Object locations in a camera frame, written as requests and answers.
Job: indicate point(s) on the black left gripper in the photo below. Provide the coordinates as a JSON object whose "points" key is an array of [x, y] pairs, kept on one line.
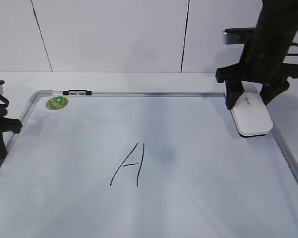
{"points": [[8, 125]]}

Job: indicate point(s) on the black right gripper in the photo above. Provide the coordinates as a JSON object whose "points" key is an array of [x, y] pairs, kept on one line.
{"points": [[273, 76]]}

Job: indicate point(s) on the white rectangular board eraser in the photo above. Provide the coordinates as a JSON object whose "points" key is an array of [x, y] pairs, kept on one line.
{"points": [[250, 114]]}

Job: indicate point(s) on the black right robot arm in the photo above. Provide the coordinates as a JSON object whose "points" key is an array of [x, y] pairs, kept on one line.
{"points": [[265, 48]]}

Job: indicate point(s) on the round green sticker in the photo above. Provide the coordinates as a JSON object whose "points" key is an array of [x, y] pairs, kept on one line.
{"points": [[57, 103]]}

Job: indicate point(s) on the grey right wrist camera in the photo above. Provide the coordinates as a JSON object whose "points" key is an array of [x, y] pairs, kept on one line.
{"points": [[235, 36]]}

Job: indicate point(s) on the black and silver frame clip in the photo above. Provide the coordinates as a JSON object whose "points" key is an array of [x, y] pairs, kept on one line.
{"points": [[77, 93]]}

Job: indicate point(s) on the white whiteboard with aluminium frame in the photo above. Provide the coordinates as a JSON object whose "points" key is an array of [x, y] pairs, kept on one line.
{"points": [[144, 167]]}

